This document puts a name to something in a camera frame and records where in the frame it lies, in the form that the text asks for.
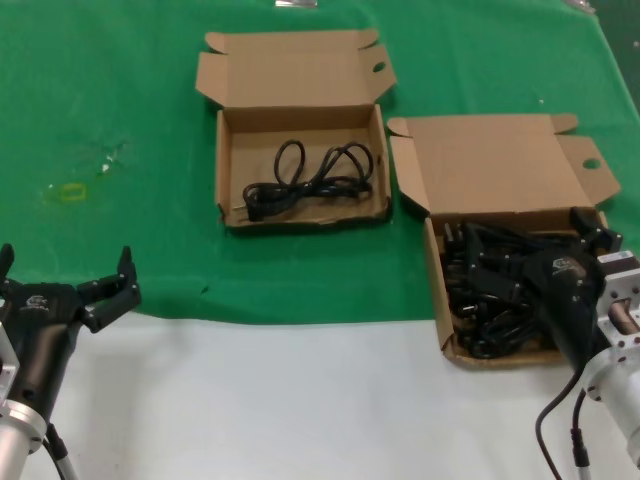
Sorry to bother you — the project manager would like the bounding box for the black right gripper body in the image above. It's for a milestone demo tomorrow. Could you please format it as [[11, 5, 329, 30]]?
[[521, 249, 608, 374]]

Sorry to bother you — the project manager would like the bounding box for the black power cable with loops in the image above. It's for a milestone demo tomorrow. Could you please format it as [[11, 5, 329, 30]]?
[[232, 140, 376, 222]]

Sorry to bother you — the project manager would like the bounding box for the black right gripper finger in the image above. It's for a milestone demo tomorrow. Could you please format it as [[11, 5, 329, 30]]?
[[569, 205, 625, 258], [463, 223, 531, 303]]

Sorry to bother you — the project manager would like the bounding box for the cardboard box with intact edge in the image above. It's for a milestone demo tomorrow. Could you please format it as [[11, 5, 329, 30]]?
[[387, 113, 623, 372]]

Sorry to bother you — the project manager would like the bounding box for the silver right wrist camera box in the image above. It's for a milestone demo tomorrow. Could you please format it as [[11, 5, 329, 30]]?
[[597, 251, 640, 362]]

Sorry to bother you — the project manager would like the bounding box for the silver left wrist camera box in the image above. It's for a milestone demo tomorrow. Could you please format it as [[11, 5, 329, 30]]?
[[0, 319, 22, 402]]

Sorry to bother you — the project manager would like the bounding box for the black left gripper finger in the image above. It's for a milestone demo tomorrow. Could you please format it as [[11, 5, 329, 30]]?
[[76, 245, 143, 335], [0, 243, 16, 301]]

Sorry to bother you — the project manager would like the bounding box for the cardboard box with torn edge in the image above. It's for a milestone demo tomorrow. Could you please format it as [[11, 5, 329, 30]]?
[[194, 28, 399, 232]]

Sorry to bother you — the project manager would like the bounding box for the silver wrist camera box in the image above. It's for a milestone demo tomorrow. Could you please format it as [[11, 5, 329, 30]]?
[[597, 251, 640, 362], [0, 319, 22, 402]]

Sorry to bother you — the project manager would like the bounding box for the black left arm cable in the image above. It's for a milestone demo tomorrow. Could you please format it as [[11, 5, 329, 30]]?
[[42, 422, 80, 480]]

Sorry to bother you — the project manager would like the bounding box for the green table cloth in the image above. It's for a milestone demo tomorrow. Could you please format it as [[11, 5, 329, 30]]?
[[0, 0, 640, 327]]

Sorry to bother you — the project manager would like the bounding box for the black coiled power cable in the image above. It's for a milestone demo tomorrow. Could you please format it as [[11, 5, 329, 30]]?
[[442, 219, 586, 284], [448, 294, 557, 359]]

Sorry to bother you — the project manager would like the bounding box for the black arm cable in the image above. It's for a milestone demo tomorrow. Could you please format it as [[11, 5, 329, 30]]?
[[534, 367, 596, 480], [42, 422, 80, 480]]

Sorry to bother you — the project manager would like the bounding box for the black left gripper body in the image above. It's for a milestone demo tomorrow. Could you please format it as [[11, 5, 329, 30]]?
[[0, 282, 86, 421]]

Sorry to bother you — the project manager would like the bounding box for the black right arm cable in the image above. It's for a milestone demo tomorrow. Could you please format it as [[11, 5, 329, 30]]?
[[534, 367, 596, 480]]

